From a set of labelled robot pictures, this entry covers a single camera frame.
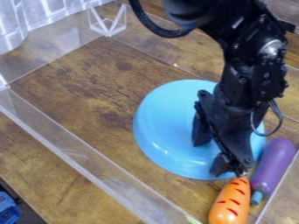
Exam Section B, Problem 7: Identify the orange toy carrot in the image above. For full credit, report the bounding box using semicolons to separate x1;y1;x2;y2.
208;177;251;224

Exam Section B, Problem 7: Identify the dark baseboard strip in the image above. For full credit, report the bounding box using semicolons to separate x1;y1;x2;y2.
278;19;296;33

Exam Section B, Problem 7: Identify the purple toy eggplant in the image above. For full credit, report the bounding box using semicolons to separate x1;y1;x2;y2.
250;137;296;206

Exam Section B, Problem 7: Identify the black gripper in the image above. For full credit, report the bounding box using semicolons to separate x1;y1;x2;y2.
191;89;254;177

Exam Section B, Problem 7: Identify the blue object at corner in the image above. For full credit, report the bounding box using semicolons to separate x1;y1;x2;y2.
0;192;21;224

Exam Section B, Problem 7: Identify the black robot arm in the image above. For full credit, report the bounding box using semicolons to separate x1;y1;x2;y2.
163;0;288;177

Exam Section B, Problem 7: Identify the blue round plate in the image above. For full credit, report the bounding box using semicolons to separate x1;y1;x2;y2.
132;79;267;181

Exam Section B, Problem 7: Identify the black cable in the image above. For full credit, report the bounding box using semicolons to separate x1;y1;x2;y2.
127;0;196;39

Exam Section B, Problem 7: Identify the white curtain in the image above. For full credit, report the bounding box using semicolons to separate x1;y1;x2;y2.
0;0;114;55

